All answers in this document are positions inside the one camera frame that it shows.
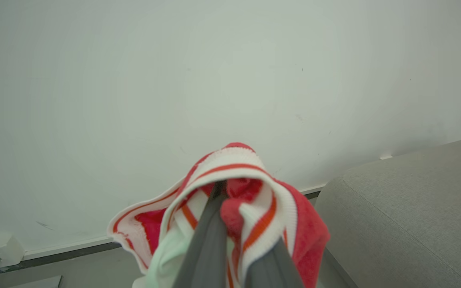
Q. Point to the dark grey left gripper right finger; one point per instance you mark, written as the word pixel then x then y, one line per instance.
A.
pixel 272 272

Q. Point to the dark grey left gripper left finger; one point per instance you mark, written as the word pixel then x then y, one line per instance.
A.
pixel 204 248

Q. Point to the pale mint white garment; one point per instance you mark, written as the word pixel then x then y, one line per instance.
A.
pixel 166 258

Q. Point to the red white striped knit garment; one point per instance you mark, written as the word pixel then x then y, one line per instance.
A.
pixel 310 232

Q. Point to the grey fabric sofa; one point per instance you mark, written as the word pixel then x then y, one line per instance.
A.
pixel 406 224

